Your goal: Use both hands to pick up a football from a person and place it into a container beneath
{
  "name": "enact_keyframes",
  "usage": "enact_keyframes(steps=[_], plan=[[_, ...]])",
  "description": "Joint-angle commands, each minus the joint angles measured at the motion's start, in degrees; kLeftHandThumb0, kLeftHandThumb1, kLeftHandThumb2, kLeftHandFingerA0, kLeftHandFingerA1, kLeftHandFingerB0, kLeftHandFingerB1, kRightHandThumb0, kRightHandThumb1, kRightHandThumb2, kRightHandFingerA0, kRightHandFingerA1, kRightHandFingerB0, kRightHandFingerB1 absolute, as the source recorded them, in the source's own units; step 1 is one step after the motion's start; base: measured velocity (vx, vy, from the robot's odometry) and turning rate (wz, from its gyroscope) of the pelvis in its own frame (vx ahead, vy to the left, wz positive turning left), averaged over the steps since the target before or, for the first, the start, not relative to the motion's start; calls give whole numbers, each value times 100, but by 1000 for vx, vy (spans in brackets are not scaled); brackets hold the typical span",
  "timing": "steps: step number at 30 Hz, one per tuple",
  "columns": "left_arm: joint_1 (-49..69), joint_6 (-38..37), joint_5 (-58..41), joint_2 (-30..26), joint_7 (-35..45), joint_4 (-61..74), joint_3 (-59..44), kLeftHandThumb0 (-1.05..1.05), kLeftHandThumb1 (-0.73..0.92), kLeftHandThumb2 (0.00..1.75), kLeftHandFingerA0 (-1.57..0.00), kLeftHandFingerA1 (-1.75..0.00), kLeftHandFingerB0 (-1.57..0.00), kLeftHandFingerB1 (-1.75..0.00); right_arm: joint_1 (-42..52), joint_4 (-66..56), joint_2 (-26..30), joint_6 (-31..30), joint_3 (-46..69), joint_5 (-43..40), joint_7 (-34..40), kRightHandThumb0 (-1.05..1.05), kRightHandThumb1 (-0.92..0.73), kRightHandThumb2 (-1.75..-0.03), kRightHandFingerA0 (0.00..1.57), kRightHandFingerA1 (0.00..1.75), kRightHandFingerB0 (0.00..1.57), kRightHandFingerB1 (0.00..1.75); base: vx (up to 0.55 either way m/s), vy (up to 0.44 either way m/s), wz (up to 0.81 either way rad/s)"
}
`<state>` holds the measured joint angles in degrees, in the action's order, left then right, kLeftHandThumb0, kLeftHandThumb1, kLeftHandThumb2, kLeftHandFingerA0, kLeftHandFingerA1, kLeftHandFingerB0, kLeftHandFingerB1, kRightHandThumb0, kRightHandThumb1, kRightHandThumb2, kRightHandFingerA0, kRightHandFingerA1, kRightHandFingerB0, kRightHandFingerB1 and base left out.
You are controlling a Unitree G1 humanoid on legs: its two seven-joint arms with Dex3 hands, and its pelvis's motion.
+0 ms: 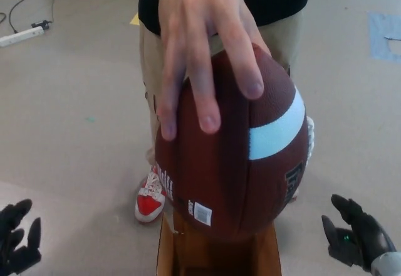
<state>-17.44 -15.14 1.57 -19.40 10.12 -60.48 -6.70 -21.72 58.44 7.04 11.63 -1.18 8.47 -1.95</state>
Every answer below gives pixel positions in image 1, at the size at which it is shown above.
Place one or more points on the person's right red white sneaker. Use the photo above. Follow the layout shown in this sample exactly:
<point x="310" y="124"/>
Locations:
<point x="148" y="202"/>

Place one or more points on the brown leather american football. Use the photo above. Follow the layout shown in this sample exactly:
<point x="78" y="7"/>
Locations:
<point x="219" y="169"/>

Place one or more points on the black power adapter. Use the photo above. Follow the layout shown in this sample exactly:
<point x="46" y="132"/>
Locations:
<point x="41" y="24"/>

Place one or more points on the blue floor tape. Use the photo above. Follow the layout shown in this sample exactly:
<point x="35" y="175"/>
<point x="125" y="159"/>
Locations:
<point x="379" y="37"/>

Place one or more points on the white power strip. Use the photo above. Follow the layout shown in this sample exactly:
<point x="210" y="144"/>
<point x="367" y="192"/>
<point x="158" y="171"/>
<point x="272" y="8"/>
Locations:
<point x="18" y="36"/>

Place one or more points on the brown cardboard box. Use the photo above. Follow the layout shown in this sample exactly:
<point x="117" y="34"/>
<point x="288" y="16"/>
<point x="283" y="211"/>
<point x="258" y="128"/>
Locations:
<point x="167" y="254"/>

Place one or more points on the person's right hand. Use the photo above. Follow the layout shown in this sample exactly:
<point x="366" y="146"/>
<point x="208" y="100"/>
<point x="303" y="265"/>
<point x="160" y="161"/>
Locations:
<point x="194" y="22"/>

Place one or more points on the yellow floor tape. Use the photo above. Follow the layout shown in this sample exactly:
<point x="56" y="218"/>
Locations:
<point x="135" y="20"/>

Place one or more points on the robot left black hand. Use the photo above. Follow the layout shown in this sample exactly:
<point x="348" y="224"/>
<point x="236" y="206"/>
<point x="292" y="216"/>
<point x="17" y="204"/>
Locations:
<point x="14" y="251"/>

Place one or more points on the robot right black hand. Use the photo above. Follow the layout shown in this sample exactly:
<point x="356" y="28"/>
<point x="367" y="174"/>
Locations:
<point x="366" y="238"/>

